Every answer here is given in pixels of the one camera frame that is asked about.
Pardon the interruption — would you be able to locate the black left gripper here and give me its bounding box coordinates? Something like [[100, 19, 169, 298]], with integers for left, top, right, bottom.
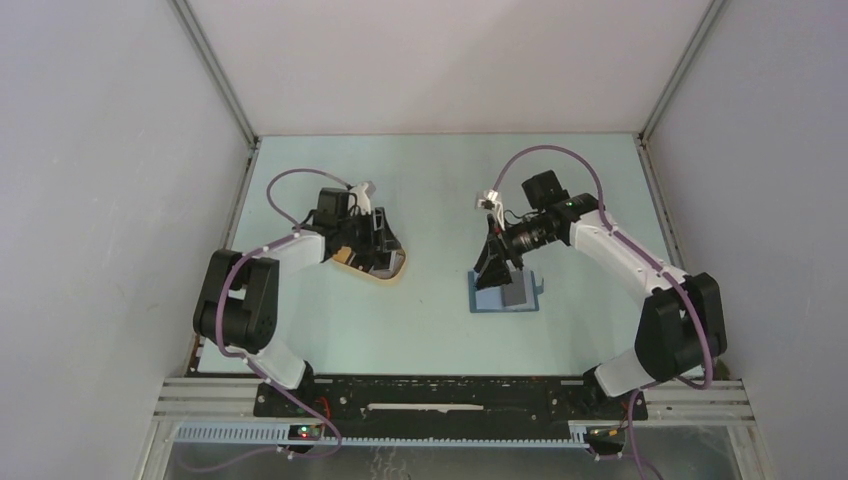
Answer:
[[336, 207, 400, 255]]

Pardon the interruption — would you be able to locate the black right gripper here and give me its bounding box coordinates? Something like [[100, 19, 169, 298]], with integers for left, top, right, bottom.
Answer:
[[474, 214, 558, 292]]

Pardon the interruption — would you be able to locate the blue card holder wallet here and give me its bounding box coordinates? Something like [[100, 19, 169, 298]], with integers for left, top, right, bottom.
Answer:
[[467, 270, 545, 314]]

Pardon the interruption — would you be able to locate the black credit card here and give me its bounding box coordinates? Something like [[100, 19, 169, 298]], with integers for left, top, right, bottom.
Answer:
[[500, 271, 528, 308]]

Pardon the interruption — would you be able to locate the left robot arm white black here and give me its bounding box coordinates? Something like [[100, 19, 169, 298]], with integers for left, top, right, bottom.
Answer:
[[193, 181, 407, 417]]

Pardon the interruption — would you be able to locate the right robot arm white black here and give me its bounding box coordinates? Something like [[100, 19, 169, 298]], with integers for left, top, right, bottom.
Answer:
[[473, 171, 727, 418]]

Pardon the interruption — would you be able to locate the beige oval card tray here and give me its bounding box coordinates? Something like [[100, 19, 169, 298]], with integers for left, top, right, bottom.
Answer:
[[331, 247, 408, 285]]

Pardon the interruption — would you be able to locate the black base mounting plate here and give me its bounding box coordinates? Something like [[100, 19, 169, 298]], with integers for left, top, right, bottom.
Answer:
[[253, 375, 648, 441]]

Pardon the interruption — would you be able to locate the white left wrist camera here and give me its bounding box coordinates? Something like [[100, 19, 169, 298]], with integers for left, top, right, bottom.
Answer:
[[348, 181, 376, 215]]

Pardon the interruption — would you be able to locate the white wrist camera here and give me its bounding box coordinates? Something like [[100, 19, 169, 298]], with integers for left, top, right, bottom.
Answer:
[[348, 181, 376, 215], [474, 189, 505, 230]]

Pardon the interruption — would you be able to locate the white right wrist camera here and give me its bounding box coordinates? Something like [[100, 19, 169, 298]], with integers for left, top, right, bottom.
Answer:
[[474, 189, 505, 230]]

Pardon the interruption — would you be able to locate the aluminium frame rail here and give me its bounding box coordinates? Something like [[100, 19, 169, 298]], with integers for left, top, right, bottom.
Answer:
[[135, 377, 777, 479]]

